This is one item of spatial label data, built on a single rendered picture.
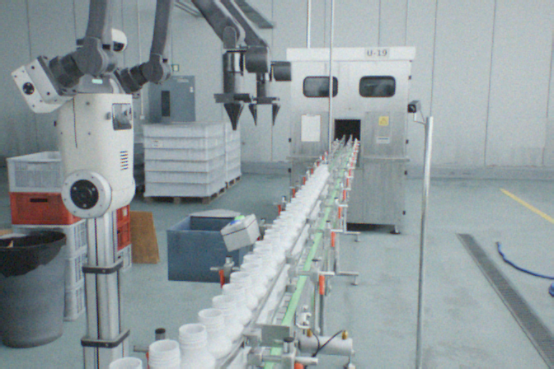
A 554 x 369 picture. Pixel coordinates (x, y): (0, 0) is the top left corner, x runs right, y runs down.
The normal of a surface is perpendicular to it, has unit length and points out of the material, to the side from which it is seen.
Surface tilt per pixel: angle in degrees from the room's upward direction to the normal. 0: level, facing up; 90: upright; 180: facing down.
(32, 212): 90
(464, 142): 90
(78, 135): 90
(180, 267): 90
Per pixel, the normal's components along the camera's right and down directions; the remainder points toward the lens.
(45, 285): 0.76, 0.16
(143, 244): -0.13, 0.32
